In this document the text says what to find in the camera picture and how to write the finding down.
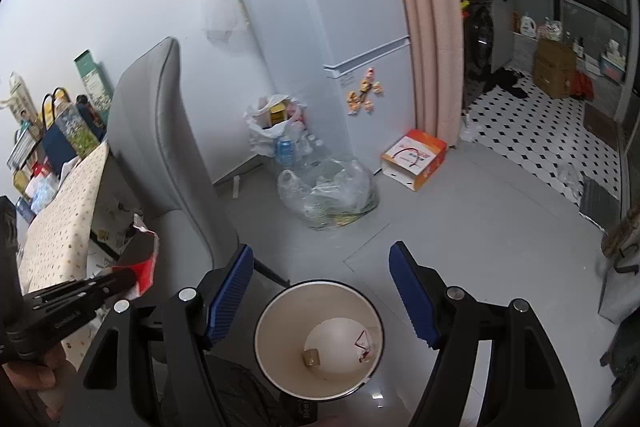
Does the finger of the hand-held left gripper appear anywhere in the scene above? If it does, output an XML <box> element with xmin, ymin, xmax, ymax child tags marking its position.
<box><xmin>72</xmin><ymin>268</ymin><xmax>140</xmax><ymax>308</ymax></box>

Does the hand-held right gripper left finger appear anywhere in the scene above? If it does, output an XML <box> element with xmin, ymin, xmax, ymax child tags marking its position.
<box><xmin>60</xmin><ymin>244</ymin><xmax>255</xmax><ymax>427</ymax></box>

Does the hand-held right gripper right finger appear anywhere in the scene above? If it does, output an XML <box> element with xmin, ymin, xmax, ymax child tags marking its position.
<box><xmin>389</xmin><ymin>241</ymin><xmax>583</xmax><ymax>427</ymax></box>

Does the red and white snack wrapper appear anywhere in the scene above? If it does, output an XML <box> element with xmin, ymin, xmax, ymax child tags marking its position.
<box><xmin>112</xmin><ymin>214</ymin><xmax>158</xmax><ymax>298</ymax></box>

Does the white round trash bin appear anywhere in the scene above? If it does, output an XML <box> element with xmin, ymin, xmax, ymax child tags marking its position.
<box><xmin>253</xmin><ymin>279</ymin><xmax>386</xmax><ymax>404</ymax></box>

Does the person's left hand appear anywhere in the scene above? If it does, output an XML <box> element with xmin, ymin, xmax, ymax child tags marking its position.
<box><xmin>0</xmin><ymin>344</ymin><xmax>76</xmax><ymax>413</ymax></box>

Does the clear wrapper with red print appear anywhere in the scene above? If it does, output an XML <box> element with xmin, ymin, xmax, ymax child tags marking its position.
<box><xmin>352</xmin><ymin>331</ymin><xmax>375</xmax><ymax>364</ymax></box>

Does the cream dotted tablecloth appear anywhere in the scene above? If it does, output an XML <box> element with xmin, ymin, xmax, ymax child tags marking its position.
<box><xmin>17</xmin><ymin>142</ymin><xmax>146</xmax><ymax>370</ymax></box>

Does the blue tissue pack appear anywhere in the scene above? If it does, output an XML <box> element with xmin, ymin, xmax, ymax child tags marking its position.
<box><xmin>27</xmin><ymin>179</ymin><xmax>61</xmax><ymax>214</ymax></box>

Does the clear plastic bag of bottles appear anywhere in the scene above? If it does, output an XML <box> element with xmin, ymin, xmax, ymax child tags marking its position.
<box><xmin>276</xmin><ymin>134</ymin><xmax>381</xmax><ymax>232</ymax></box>

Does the orange and white cardboard box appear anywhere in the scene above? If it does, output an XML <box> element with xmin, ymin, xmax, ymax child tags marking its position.
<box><xmin>380</xmin><ymin>129</ymin><xmax>448</xmax><ymax>192</ymax></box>

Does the navy lunch bag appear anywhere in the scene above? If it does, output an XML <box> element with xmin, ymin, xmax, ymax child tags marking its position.
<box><xmin>40</xmin><ymin>127</ymin><xmax>86</xmax><ymax>175</ymax></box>

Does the grey chair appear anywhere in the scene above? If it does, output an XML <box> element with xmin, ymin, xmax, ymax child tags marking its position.
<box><xmin>107</xmin><ymin>37</ymin><xmax>291</xmax><ymax>364</ymax></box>

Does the green tea bottle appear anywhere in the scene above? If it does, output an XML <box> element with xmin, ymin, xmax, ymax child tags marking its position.
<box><xmin>54</xmin><ymin>102</ymin><xmax>102</xmax><ymax>158</ymax></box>

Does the white plastic bag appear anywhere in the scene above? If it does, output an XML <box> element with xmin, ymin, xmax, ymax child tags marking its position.
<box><xmin>244</xmin><ymin>93</ymin><xmax>308</xmax><ymax>158</ymax></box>

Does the yellow bag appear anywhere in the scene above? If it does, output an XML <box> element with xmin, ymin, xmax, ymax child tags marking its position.
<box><xmin>40</xmin><ymin>88</ymin><xmax>71</xmax><ymax>125</ymax></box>

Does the small clear plastic bag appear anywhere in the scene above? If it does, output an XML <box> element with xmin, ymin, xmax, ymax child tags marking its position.
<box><xmin>556</xmin><ymin>163</ymin><xmax>585</xmax><ymax>202</ymax></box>

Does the green carton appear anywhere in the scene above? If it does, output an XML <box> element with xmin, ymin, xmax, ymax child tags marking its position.
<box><xmin>74</xmin><ymin>49</ymin><xmax>113</xmax><ymax>118</ymax></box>

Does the beige paper bag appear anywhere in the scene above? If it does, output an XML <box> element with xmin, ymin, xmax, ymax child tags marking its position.
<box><xmin>6</xmin><ymin>72</ymin><xmax>42</xmax><ymax>130</ymax></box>

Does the grey bag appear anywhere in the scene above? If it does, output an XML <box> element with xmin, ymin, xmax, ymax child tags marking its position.
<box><xmin>597</xmin><ymin>252</ymin><xmax>640</xmax><ymax>324</ymax></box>

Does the grey floor mat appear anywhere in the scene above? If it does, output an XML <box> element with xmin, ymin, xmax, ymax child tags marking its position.
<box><xmin>579</xmin><ymin>177</ymin><xmax>622</xmax><ymax>232</ymax></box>

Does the cluster of small fridge magnets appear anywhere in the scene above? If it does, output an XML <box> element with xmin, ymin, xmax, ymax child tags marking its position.
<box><xmin>347</xmin><ymin>66</ymin><xmax>386</xmax><ymax>115</ymax></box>

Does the dark clothes pile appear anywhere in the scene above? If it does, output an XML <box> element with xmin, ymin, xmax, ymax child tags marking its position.
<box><xmin>487</xmin><ymin>68</ymin><xmax>531</xmax><ymax>100</ymax></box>

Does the brown door mat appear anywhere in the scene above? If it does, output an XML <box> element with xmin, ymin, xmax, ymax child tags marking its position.
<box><xmin>582</xmin><ymin>102</ymin><xmax>621</xmax><ymax>138</ymax></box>

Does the pink curtain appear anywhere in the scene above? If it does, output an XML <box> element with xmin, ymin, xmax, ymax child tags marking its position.
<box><xmin>380</xmin><ymin>0</ymin><xmax>463</xmax><ymax>150</ymax></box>

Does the brown cardboard box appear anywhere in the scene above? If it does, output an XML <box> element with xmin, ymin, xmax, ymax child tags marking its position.
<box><xmin>532</xmin><ymin>39</ymin><xmax>578</xmax><ymax>98</ymax></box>

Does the red bag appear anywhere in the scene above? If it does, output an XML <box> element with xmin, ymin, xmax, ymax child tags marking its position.
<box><xmin>572</xmin><ymin>72</ymin><xmax>595</xmax><ymax>100</ymax></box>

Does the washing machine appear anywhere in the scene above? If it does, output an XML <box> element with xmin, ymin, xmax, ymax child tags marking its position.
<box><xmin>459</xmin><ymin>0</ymin><xmax>517</xmax><ymax>108</ymax></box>

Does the white fridge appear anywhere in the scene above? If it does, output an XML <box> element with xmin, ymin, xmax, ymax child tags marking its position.
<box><xmin>230</xmin><ymin>0</ymin><xmax>413</xmax><ymax>188</ymax></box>

